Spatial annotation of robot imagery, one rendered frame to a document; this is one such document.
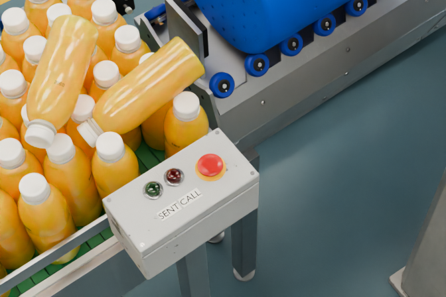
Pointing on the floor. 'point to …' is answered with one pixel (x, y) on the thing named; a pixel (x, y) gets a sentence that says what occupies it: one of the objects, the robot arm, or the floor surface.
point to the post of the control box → (194, 274)
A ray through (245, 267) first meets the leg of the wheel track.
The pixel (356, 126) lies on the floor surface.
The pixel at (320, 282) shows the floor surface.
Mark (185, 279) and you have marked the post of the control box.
